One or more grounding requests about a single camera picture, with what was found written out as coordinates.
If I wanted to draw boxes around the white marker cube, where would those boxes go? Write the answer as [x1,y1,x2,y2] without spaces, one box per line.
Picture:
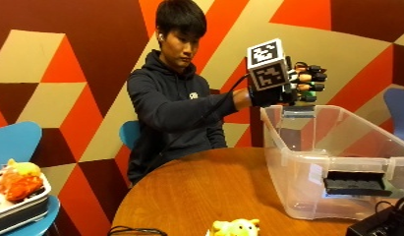
[246,37,291,92]

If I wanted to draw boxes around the yellow green plush toy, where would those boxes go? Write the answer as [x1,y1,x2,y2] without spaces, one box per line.
[5,158,41,178]

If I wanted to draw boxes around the white grey toy tray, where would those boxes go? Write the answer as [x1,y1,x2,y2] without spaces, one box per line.
[0,172,52,236]

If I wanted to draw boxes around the orange plush toy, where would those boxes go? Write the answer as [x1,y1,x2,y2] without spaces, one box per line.
[0,166,44,203]

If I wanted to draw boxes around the black looped cable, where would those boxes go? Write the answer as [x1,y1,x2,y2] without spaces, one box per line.
[106,225,169,236]

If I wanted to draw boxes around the black glove cable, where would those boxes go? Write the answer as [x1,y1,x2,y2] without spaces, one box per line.
[141,73,251,175]

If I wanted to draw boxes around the the person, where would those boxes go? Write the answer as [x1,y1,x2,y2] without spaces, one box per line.
[125,0,255,187]

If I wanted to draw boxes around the clear plastic storage bin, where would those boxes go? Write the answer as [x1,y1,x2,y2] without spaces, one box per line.
[259,104,404,221]

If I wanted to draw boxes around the blue chair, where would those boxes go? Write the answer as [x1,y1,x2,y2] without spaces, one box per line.
[0,120,61,236]
[118,120,141,150]
[382,87,404,145]

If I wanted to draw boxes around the white bin label sticker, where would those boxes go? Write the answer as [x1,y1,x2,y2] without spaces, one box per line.
[307,162,324,186]

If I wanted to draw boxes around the black electronic device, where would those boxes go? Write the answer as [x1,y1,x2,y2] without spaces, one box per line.
[344,206,404,236]

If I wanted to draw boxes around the black device cables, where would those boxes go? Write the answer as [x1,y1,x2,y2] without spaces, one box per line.
[372,186,404,227]

